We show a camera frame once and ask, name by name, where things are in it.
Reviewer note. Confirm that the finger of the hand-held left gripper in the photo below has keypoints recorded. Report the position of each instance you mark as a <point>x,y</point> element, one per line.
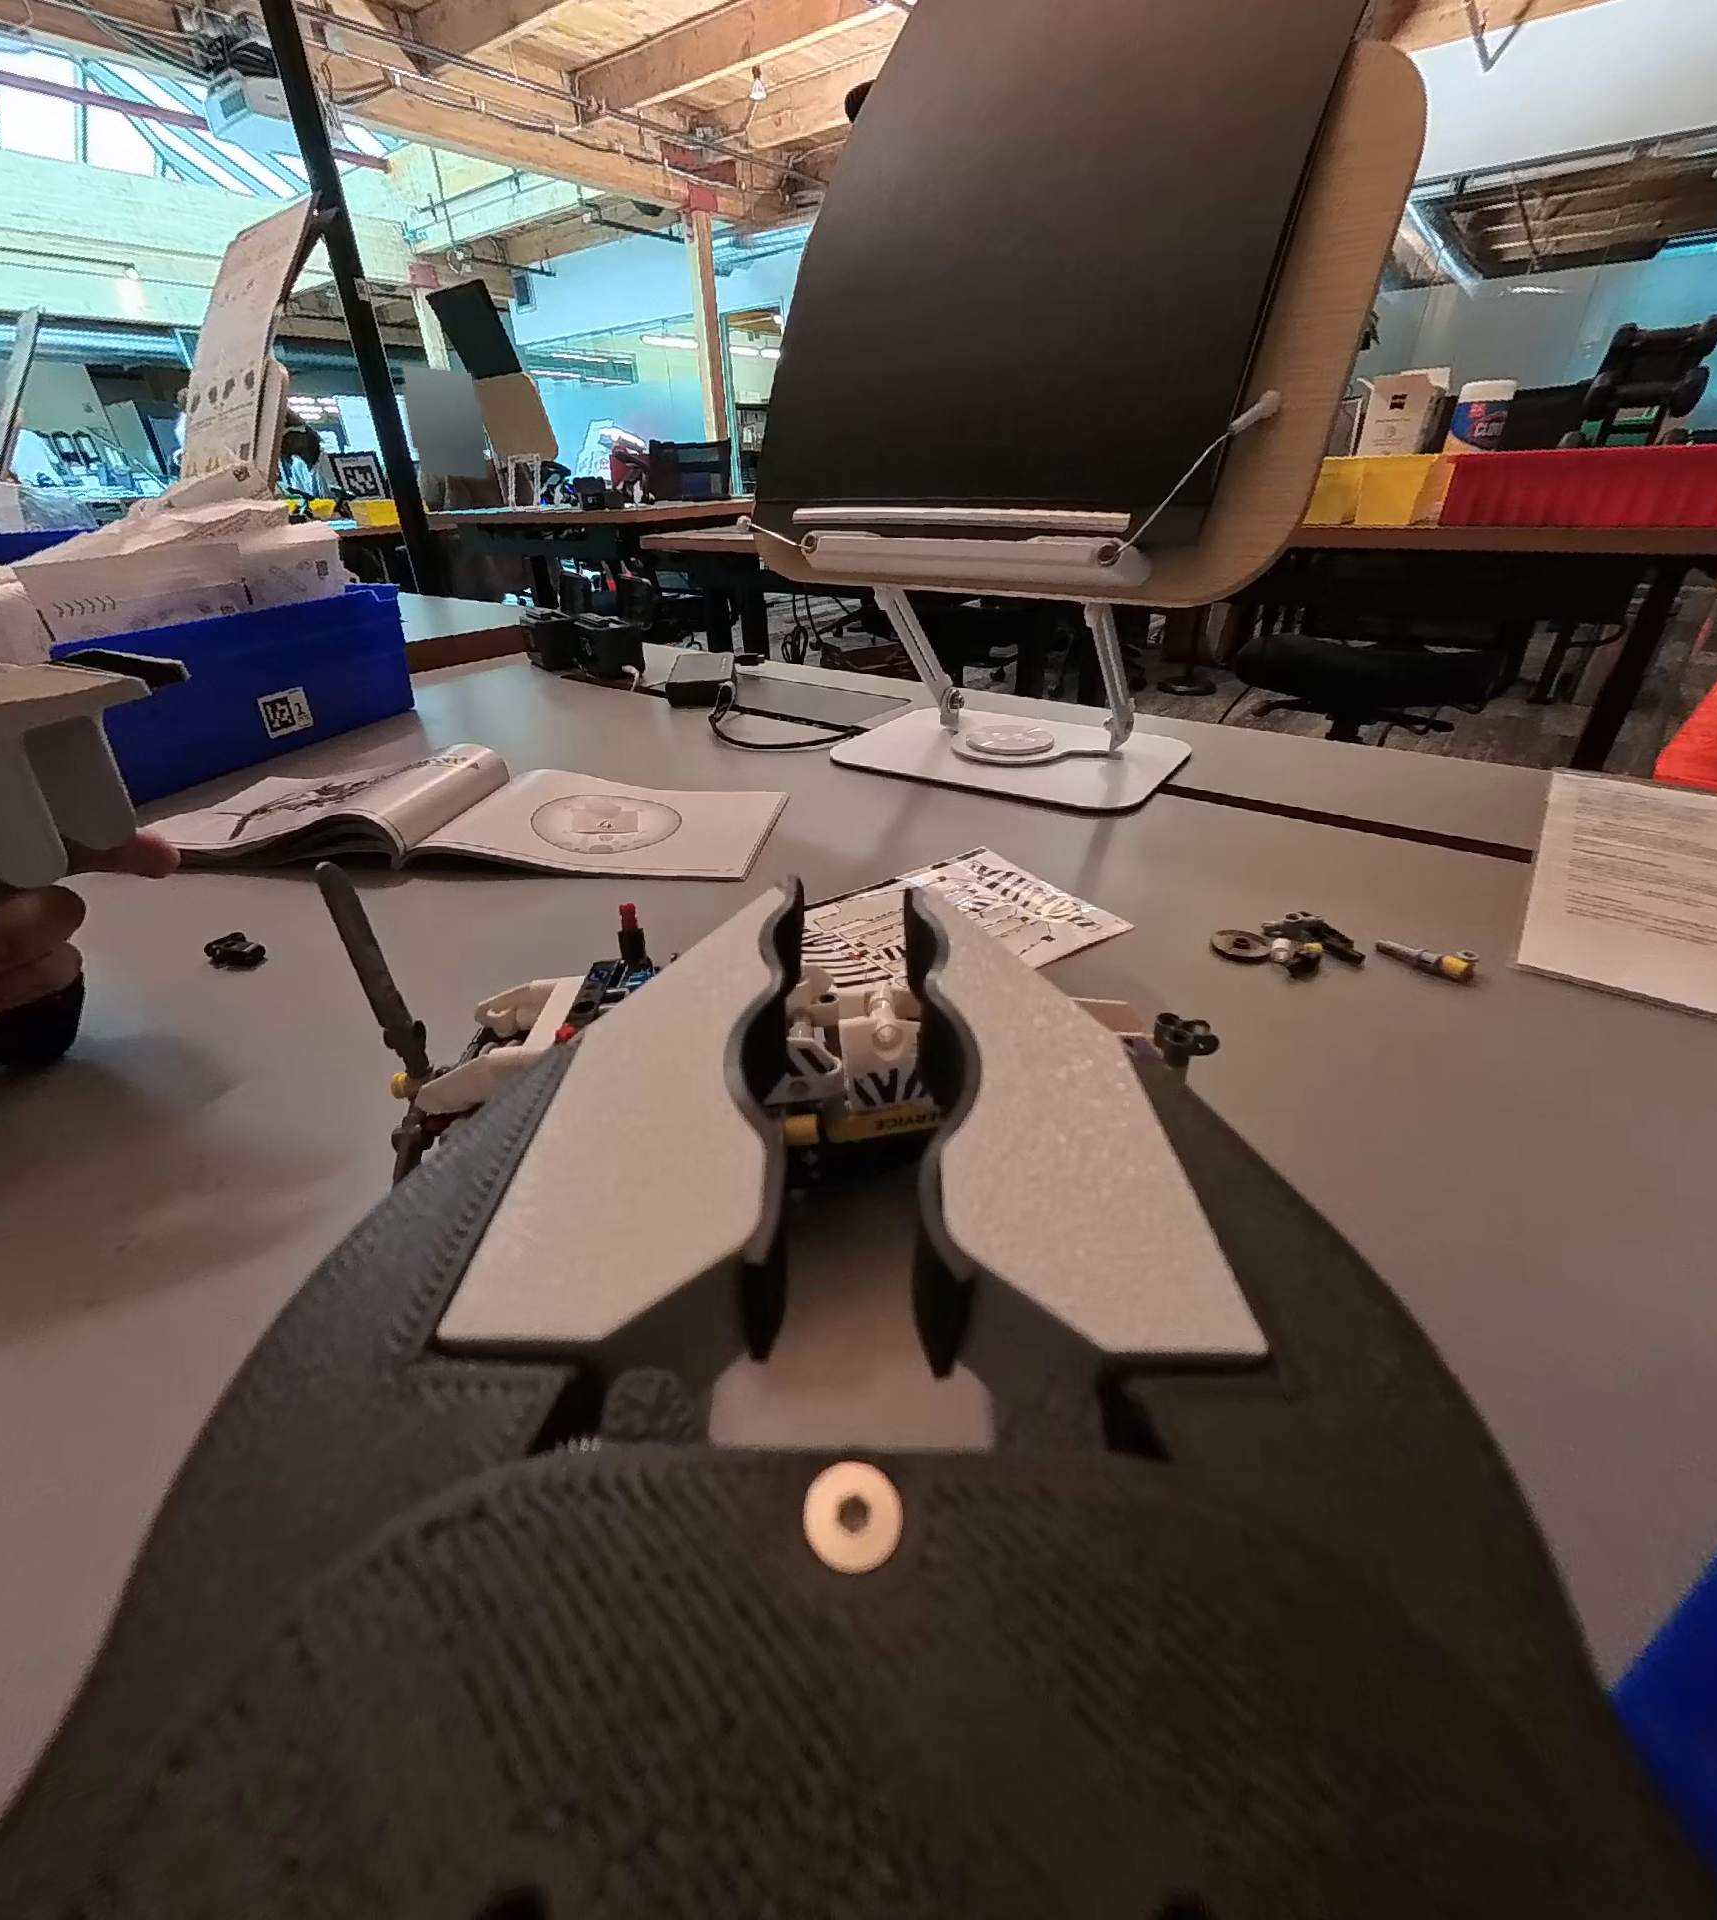
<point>2,705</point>

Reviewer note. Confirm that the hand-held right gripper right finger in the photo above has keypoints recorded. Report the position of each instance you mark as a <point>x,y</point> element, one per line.
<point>1098,1201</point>

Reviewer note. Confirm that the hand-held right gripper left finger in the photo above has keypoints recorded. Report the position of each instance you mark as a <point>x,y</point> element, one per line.
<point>603,1201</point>

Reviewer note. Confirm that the white black lego model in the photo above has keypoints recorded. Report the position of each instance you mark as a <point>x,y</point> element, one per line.
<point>858,1051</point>

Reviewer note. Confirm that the black lego connector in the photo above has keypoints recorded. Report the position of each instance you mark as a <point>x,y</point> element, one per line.
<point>1185,1038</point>

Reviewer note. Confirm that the small black lego piece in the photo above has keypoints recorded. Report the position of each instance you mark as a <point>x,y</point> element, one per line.
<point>235,949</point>

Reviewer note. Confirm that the grey round lego disc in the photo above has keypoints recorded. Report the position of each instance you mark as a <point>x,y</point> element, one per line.
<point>1234,946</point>

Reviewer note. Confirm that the black yellow lego piece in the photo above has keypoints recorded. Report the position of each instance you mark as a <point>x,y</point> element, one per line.
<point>1306,939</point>

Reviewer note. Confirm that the grey yellow lego axle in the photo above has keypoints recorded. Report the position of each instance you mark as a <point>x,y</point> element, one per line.
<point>1427,960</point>

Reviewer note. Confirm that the blue plastic bin with tag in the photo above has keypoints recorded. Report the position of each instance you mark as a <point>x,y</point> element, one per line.
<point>213,705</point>

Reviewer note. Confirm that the striped sticker sheet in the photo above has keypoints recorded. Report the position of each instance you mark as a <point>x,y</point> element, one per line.
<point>1022,900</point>

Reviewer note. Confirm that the open instruction booklet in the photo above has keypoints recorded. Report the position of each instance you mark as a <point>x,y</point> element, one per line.
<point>619,825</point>

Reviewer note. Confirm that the black white marker tag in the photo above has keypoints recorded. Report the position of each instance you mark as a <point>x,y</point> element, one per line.
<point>361,474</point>

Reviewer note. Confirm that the standing printed cardboard sheet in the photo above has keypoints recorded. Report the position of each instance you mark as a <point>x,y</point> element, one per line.
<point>240,338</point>

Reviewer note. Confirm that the black power adapter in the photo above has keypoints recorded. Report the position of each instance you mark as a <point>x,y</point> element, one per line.
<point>702,679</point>

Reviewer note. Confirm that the black metal pole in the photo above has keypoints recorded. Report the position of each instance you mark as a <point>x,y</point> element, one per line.
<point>348,300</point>

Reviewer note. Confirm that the black charger block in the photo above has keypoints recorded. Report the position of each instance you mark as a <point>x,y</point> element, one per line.
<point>553,639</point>
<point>609,643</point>

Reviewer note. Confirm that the black office chair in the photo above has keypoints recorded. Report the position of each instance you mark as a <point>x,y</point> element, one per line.
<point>1366,674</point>

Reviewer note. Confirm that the dark table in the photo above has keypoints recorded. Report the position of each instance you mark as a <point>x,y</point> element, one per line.
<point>573,524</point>

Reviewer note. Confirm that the printed paper sheet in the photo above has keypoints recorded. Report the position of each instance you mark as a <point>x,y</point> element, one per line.
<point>1668,884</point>

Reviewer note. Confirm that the yellow plastic bin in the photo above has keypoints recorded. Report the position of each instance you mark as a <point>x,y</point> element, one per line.
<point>1334,492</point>
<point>1404,489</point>

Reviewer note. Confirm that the wooden table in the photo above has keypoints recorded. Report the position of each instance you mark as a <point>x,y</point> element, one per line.
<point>1546,542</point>

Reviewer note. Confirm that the white cardboard box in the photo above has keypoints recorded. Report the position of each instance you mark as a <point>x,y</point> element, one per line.
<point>1397,412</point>

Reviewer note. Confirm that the white wipes canister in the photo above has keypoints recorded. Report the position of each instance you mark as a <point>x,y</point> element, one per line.
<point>1482,416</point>

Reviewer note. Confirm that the red plastic bin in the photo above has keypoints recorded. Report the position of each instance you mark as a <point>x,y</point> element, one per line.
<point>1624,489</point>

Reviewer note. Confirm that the black flat panel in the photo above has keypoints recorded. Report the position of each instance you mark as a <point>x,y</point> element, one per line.
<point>1068,270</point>

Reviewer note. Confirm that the wooden metal reading stand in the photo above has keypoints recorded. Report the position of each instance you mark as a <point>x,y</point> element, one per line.
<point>1344,300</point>

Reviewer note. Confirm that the black machine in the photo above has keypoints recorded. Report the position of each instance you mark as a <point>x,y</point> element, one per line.
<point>1654,375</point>

